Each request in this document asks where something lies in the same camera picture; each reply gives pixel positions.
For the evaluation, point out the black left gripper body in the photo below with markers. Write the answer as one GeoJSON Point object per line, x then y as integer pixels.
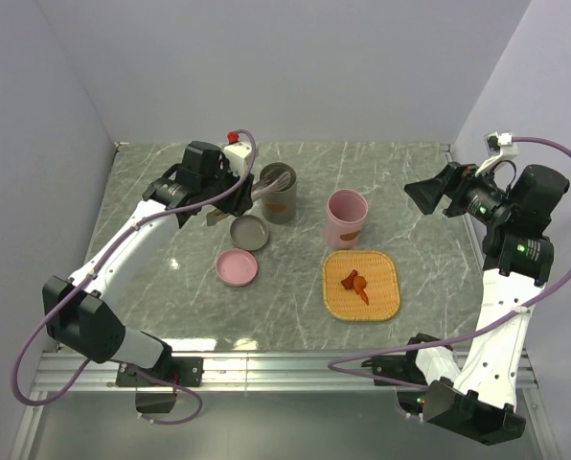
{"type": "Point", "coordinates": [223, 180]}

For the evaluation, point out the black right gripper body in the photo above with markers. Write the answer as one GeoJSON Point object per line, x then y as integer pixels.
{"type": "Point", "coordinates": [472, 191]}

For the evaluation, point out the metal serving tongs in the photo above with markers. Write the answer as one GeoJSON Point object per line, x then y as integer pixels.
{"type": "Point", "coordinates": [275, 180]}

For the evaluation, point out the orange chicken wing piece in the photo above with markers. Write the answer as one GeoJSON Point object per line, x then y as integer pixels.
{"type": "Point", "coordinates": [359, 286]}

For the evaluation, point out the red food piece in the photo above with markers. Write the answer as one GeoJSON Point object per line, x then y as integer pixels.
{"type": "Point", "coordinates": [348, 282]}

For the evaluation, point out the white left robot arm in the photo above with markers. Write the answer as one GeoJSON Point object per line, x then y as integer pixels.
{"type": "Point", "coordinates": [79, 309]}

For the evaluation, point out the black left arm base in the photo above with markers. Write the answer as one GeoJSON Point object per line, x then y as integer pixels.
{"type": "Point", "coordinates": [157, 389]}

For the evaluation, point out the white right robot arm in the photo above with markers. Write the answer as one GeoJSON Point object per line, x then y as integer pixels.
{"type": "Point", "coordinates": [477, 400]}

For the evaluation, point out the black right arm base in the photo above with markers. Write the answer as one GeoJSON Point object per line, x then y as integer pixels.
{"type": "Point", "coordinates": [410, 403]}

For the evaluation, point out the grey round lid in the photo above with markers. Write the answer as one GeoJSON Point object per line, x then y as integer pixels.
{"type": "Point", "coordinates": [249, 233]}

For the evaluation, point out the grey cylindrical canister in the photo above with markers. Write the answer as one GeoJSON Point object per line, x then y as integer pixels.
{"type": "Point", "coordinates": [279, 207]}

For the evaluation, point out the pink round lid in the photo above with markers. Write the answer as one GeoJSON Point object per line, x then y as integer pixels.
{"type": "Point", "coordinates": [236, 267]}

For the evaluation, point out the pink cylindrical canister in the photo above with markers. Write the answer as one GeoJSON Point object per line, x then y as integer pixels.
{"type": "Point", "coordinates": [346, 213]}

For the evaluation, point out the woven bamboo tray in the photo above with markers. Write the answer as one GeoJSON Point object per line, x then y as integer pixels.
{"type": "Point", "coordinates": [382, 286]}

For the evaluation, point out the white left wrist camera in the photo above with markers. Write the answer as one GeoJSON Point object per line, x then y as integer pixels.
{"type": "Point", "coordinates": [239, 154]}

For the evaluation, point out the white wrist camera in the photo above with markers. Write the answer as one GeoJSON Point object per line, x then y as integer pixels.
{"type": "Point", "coordinates": [501, 147]}
{"type": "Point", "coordinates": [239, 154]}

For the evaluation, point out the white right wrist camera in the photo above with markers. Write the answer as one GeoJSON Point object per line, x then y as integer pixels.
{"type": "Point", "coordinates": [501, 147]}

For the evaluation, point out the aluminium front rail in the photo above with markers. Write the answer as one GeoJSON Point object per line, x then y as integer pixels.
{"type": "Point", "coordinates": [264, 406]}

